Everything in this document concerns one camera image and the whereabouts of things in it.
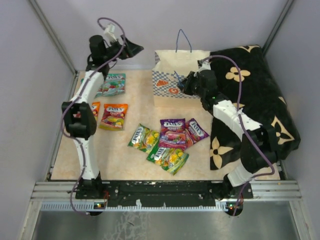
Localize green lemon candy bag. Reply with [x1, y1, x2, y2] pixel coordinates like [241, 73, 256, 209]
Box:
[146, 146, 189, 176]
[128, 123, 160, 154]

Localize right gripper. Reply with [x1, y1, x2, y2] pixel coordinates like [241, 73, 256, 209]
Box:
[177, 71, 206, 98]

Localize green mint candy bag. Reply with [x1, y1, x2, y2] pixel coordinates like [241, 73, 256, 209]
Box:
[102, 73, 126, 97]
[80, 78, 104, 99]

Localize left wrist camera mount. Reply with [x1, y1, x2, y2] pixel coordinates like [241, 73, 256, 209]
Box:
[103, 23, 118, 43]

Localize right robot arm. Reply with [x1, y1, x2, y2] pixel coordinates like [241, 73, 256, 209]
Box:
[177, 70, 279, 199]

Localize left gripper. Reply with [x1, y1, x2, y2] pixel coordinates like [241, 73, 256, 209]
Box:
[103, 34, 144, 63]

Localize checkered paper bag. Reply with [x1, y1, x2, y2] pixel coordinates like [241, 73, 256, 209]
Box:
[151, 45, 210, 109]

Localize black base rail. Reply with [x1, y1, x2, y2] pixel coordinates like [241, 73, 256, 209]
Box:
[71, 179, 253, 208]

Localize black floral pillow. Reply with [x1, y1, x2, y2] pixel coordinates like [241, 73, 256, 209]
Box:
[210, 45, 301, 160]

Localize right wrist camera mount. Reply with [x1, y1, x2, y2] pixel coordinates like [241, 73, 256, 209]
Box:
[197, 60, 211, 73]

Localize orange fruits candy bag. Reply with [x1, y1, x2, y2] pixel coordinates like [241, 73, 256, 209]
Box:
[91, 101, 101, 121]

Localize purple candy bag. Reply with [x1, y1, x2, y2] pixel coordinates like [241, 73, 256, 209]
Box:
[185, 118, 209, 147]
[158, 118, 188, 150]

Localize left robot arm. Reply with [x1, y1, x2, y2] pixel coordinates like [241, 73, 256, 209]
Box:
[61, 35, 144, 199]

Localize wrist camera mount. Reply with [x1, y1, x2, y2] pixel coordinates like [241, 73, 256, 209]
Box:
[103, 23, 118, 43]
[197, 60, 211, 73]

